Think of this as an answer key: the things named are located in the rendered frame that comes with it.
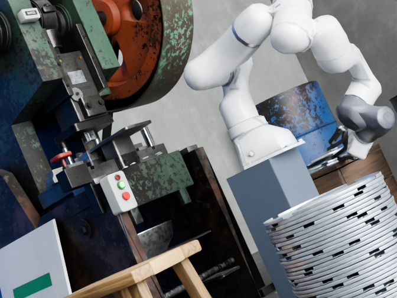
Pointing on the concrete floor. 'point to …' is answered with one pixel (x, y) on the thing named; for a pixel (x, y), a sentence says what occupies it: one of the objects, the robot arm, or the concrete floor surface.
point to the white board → (35, 265)
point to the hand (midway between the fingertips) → (330, 153)
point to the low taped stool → (125, 287)
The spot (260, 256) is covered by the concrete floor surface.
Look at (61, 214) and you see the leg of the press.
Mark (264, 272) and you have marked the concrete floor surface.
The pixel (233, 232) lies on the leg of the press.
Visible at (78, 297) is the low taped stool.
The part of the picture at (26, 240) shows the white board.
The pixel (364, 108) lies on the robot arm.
